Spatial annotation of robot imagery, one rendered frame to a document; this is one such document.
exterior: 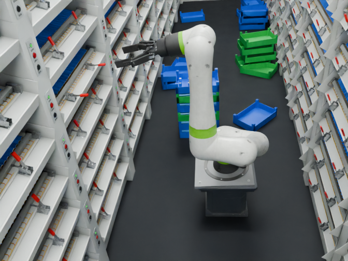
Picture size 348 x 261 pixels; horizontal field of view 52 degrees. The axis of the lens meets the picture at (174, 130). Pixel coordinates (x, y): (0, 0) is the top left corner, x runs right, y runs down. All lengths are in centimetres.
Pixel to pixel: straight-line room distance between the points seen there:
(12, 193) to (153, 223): 116
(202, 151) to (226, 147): 10
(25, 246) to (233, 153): 83
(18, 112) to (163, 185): 140
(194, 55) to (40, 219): 80
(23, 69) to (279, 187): 171
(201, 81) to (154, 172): 126
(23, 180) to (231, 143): 79
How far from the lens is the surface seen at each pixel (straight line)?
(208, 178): 201
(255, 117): 296
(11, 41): 120
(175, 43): 145
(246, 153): 147
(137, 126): 265
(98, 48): 194
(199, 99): 139
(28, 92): 130
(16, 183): 125
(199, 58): 131
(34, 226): 137
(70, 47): 157
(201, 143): 148
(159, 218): 223
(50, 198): 144
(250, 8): 463
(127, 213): 229
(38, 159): 132
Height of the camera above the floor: 174
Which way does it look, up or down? 38 degrees down
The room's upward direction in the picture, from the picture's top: 6 degrees counter-clockwise
